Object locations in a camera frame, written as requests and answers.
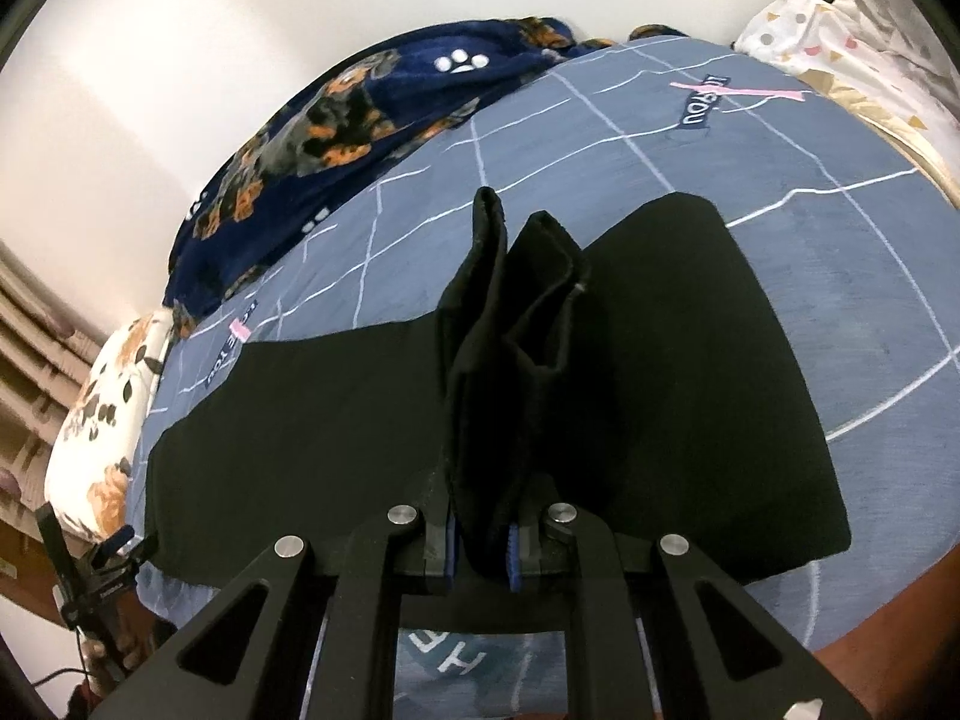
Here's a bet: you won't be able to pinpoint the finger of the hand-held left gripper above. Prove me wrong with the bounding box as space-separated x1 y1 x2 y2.
88 526 156 582

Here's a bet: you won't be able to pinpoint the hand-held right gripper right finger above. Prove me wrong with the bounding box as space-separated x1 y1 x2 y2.
506 475 875 720

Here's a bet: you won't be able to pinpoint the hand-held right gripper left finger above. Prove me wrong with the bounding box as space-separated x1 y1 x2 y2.
90 467 457 720

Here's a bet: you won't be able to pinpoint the black pants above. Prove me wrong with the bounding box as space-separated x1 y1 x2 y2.
145 187 852 635

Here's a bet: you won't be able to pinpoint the white floral pillow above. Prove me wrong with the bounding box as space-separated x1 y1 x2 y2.
43 307 178 542

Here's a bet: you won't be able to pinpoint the brown bedside furniture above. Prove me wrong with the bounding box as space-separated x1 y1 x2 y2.
0 240 106 616

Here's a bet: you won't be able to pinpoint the blue grid bedsheet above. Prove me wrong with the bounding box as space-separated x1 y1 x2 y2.
124 34 960 715

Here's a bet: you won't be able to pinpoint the navy dog print blanket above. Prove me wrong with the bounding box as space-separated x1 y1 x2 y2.
166 15 691 332

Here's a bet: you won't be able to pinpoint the white dotted quilt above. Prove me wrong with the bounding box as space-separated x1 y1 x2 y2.
731 0 960 205

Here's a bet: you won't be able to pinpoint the black cable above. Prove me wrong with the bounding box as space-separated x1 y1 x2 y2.
28 658 95 692

